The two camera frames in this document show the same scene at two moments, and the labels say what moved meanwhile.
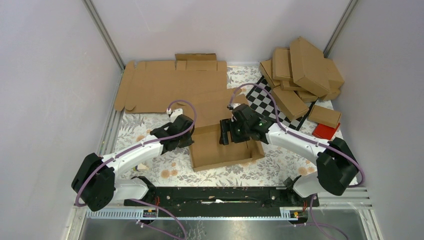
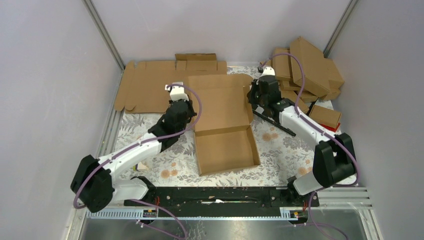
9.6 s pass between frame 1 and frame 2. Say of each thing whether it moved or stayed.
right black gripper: moved
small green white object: stayed
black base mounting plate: stayed
